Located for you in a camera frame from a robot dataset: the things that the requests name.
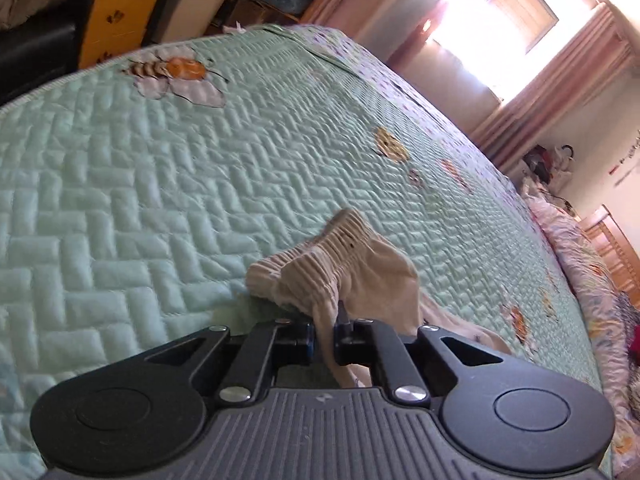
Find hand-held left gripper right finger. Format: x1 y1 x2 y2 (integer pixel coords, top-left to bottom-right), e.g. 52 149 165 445
334 317 503 406

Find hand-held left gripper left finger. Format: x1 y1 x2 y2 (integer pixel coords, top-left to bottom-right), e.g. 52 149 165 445
145 316 317 407

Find beige printed pants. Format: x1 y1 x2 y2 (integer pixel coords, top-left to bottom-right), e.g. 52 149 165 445
246 208 513 390

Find green quilted bee bedspread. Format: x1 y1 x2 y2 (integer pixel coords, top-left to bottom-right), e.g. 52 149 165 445
0 24 603 480

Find floral pillow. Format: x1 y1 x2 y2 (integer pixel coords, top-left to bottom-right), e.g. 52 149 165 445
520 185 640 471

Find white handbag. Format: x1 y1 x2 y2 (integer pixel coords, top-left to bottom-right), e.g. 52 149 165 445
542 144 576 191

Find grey patterned pillow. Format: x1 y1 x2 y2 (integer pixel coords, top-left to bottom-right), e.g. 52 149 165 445
612 290 640 331

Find wooden headboard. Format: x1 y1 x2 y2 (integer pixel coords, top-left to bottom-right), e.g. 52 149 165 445
582 204 640 311

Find pink curtain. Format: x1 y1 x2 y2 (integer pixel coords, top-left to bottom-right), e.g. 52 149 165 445
300 0 501 68
470 2 636 176

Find cardboard box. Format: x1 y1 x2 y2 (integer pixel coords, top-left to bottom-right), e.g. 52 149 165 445
225 0 281 28

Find white storage box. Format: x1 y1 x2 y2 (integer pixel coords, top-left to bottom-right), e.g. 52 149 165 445
150 0 236 46

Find window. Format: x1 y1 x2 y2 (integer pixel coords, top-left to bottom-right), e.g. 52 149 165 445
425 0 601 103

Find wooden desk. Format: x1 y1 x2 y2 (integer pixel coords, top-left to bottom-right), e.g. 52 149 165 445
77 0 178 71

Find black armchair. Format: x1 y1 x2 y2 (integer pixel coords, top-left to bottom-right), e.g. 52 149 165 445
0 0 108 106

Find brown padded jacket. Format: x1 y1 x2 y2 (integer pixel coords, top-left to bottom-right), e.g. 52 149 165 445
0 0 68 31

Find red wall tassel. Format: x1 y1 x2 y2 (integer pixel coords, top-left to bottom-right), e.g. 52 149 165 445
607 130 640 181

